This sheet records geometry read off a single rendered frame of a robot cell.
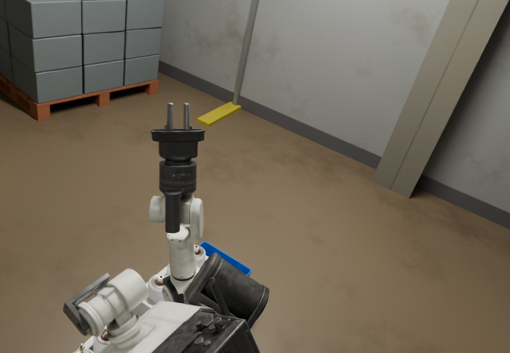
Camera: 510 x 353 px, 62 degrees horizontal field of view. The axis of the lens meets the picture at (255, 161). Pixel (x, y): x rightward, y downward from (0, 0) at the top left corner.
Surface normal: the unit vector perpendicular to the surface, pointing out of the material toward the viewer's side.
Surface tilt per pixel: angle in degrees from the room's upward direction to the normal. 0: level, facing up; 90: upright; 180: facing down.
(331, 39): 90
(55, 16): 90
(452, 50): 90
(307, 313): 0
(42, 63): 90
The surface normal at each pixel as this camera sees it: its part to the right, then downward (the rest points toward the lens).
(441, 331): 0.20, -0.83
